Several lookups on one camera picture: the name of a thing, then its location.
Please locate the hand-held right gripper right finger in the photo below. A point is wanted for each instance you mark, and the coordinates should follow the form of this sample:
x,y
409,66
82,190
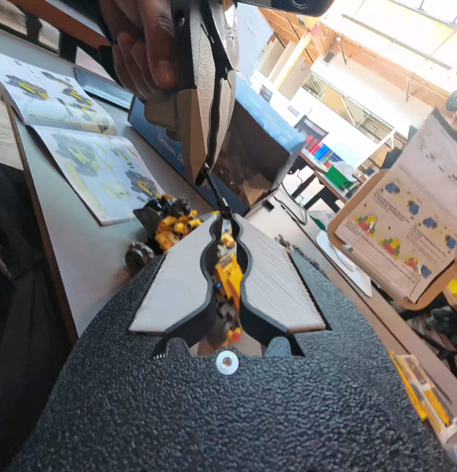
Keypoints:
x,y
280,287

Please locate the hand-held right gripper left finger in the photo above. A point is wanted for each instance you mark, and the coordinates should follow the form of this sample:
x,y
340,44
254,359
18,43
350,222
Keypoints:
x,y
177,287

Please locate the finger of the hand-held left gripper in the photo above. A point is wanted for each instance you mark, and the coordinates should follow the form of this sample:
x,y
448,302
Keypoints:
x,y
224,110
195,129

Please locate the black axle with grey elbow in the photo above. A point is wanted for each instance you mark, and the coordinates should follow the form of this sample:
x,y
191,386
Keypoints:
x,y
215,190

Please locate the yellow black brick vehicle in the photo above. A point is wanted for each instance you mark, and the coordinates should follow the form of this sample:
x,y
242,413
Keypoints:
x,y
173,221

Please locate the grey desk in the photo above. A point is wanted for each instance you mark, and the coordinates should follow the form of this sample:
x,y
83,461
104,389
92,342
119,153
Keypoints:
x,y
103,258

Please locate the person's left hand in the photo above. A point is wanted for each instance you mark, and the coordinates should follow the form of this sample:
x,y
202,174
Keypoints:
x,y
147,48

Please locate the blue cardboard box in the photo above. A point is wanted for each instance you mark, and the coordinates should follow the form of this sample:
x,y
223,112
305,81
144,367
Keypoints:
x,y
265,114

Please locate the pile of small brick parts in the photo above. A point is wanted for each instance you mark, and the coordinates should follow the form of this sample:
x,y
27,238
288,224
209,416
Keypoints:
x,y
287,241

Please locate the clear plastic bag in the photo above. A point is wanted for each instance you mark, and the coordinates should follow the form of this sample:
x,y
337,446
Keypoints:
x,y
243,177

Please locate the dark box lid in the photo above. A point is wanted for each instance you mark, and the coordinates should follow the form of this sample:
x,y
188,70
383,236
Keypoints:
x,y
103,88

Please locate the row of red blue bins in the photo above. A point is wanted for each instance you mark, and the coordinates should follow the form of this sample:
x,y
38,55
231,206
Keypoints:
x,y
324,152

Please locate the building instruction booklet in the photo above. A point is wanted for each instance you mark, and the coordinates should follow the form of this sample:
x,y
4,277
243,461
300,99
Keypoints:
x,y
84,155

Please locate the instruction sheet on wooden stand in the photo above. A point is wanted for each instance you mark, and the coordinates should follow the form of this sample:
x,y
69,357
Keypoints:
x,y
355,201

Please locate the background table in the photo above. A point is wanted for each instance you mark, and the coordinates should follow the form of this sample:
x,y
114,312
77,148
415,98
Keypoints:
x,y
324,173

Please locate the green bin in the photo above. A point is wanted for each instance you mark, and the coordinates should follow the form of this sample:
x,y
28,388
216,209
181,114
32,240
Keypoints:
x,y
339,177

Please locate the printed instruction sheet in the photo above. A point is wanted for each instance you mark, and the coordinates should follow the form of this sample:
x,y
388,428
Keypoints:
x,y
416,206

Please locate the yellow brick frame assembly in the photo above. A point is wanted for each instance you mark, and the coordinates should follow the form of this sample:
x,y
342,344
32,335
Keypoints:
x,y
420,391

